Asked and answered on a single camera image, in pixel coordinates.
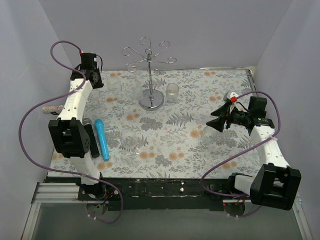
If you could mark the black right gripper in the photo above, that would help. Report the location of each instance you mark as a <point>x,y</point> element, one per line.
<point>227,118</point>

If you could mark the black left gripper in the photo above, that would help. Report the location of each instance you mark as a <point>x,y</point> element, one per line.
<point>81,75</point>

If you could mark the ribbed stemmed wine glass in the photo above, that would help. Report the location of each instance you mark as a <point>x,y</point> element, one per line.
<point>136,70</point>

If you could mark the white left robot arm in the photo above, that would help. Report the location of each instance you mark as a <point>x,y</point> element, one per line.
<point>70,136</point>

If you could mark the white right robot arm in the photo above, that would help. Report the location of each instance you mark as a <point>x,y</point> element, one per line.
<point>276,183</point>

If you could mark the clear wine glass back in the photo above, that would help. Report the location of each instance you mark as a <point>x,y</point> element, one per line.
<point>113,85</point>

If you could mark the clear wine glass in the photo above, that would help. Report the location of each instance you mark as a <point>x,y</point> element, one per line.
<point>94,99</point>
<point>113,85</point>
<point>129,142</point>

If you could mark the clear wine glass left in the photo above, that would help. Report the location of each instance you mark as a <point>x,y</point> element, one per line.
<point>94,99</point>

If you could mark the ribbed short glass near rack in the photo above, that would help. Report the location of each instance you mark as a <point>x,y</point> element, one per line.
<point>172,92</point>

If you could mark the chrome wine glass rack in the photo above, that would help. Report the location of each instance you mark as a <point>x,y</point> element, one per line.
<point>152,99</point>

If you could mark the clear wine glass front centre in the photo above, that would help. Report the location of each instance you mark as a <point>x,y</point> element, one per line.
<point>129,142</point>

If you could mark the short glass front right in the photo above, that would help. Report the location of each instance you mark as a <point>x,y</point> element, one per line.
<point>208,136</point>

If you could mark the blue microphone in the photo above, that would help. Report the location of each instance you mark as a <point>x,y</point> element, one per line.
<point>99,126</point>

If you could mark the glitter silver microphone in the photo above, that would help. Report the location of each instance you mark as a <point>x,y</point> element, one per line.
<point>52,109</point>

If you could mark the floral table cloth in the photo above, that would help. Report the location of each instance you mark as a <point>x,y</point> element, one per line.
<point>169,139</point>

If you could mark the black microphone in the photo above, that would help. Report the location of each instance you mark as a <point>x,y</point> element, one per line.
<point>87,123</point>

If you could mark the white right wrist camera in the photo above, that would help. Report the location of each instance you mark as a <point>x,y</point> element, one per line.
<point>230,97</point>

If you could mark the black base frame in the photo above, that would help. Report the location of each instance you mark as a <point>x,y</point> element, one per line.
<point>166,194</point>

